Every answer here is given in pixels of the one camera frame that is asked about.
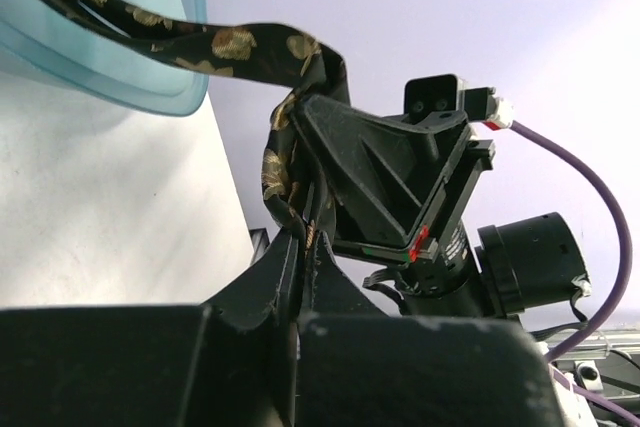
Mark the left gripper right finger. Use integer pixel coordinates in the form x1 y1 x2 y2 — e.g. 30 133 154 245
294 234 564 427

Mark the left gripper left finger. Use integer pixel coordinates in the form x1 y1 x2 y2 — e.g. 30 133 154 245
1 233 302 426

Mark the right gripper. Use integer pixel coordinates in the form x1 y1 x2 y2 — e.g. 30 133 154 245
292 95 494 292

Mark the black gold floral tie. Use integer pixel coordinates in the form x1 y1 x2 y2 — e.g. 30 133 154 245
40 0 350 244

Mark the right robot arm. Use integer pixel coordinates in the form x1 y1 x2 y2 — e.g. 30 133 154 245
292 95 590 318

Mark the translucent blue plastic tub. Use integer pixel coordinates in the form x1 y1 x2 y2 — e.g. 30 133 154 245
0 0 209 118

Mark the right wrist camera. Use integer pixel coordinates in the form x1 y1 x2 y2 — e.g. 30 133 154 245
404 74 498 123

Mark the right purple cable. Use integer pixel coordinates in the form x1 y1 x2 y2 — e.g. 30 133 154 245
484 116 640 423

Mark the aluminium rail frame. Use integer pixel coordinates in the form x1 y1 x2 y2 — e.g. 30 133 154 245
553 330 639 401

